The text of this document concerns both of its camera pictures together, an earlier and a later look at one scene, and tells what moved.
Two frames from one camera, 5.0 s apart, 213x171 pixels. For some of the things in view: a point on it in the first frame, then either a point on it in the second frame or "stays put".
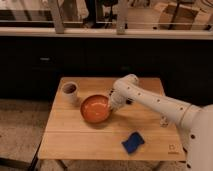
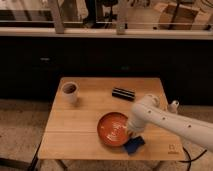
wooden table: (80, 125) stays put
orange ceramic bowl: (95, 108) to (112, 129)
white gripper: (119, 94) to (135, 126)
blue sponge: (131, 144) stays put
